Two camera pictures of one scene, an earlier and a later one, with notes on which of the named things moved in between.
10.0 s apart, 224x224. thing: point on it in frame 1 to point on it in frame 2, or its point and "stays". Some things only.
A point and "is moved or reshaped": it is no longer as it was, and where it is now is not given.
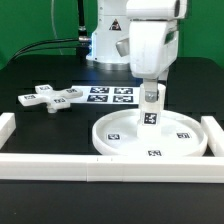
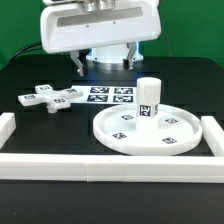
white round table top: (180, 135) is moved or reshaped
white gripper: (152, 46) to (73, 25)
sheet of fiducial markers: (108, 95) stays
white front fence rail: (111, 168) stays
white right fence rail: (215, 135) stays
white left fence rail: (7, 126) stays
